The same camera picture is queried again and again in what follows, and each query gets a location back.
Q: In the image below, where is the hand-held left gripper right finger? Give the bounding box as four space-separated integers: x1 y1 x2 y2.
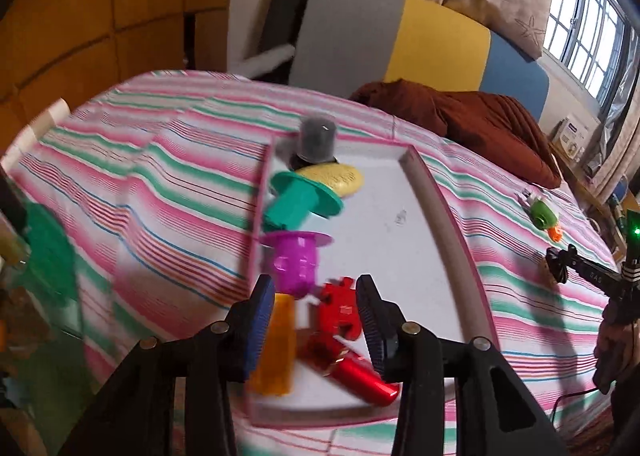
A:
355 274 568 456

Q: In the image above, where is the yellow oval block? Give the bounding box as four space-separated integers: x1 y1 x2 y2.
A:
300 162 365 197

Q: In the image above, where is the wooden desk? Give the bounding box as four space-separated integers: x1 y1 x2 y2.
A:
547 136 626 247

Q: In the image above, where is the person's right hand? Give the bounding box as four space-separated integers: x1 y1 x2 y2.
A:
592 316 640 394

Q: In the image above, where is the purple plastic spool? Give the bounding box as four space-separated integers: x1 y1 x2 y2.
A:
260 231 335 301

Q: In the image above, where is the white tray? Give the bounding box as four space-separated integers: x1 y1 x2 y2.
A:
245 141 503 429

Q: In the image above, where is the grey cylinder cap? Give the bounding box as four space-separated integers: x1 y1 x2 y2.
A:
289 117 341 173

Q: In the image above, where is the brown blanket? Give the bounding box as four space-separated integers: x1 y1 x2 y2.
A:
349 79 563 190

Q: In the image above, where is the black cable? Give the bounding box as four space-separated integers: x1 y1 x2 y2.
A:
550 382 601 429

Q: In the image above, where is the green toy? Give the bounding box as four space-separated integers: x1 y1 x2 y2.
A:
520 188 560 231

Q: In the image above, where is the grey yellow blue headboard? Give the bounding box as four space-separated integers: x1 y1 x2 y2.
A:
290 0 551 121

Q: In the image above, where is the barred window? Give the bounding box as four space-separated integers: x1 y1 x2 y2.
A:
542 0 632 101

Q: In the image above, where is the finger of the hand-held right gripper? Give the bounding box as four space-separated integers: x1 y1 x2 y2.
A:
545 245 626 287

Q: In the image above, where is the green fabric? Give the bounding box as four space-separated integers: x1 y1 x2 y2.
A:
22 203 78 304

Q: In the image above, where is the white cloth strip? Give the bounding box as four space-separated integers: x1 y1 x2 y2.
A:
235 44 297 79

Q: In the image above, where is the red puzzle piece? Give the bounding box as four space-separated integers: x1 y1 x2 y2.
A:
316 277 363 341

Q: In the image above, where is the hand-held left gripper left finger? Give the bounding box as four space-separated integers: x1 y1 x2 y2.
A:
57 275 277 456

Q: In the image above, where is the red cylinder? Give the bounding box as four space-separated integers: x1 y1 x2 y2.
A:
302 333 401 407

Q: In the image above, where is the orange translucent block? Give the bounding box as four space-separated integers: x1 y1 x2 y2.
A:
247 293 300 398

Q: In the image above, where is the green plastic spool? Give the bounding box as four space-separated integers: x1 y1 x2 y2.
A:
262 171 347 233

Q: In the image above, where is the wooden wardrobe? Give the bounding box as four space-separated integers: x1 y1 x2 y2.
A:
0 0 238 157

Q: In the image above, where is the white bed rail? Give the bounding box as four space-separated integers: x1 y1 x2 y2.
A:
0 98 71 171

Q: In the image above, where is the striped pink green blanket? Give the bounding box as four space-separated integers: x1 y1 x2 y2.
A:
10 68 621 456

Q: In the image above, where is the white box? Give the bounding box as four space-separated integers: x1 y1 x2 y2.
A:
550 116 601 161

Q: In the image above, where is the black rolled mat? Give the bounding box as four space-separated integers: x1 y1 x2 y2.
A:
255 0 321 84

